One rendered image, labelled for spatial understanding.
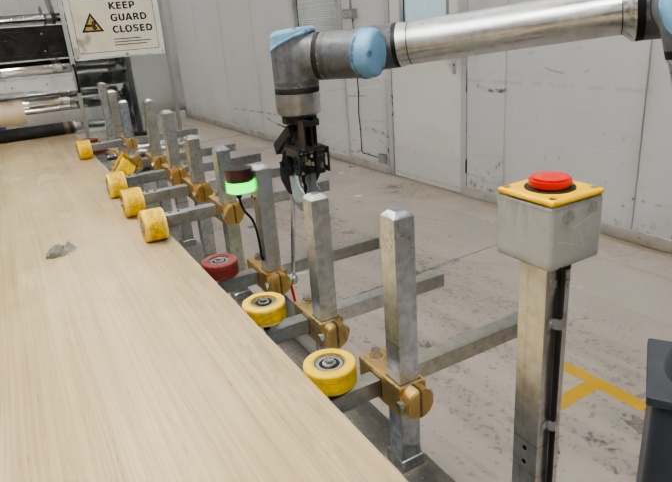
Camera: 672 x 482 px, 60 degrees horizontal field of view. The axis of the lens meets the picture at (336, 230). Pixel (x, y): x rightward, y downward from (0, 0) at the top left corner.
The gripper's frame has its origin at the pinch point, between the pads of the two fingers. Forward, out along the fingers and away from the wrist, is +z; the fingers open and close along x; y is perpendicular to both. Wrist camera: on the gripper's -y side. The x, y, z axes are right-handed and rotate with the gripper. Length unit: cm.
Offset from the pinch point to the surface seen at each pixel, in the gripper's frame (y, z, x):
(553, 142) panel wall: -149, 48, 253
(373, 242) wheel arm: -5.8, 15.6, 21.0
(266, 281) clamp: -0.9, 15.4, -10.4
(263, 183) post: -1.5, -6.5, -8.1
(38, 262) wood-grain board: -36, 11, -53
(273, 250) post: -1.5, 8.9, -7.6
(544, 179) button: 73, -22, -9
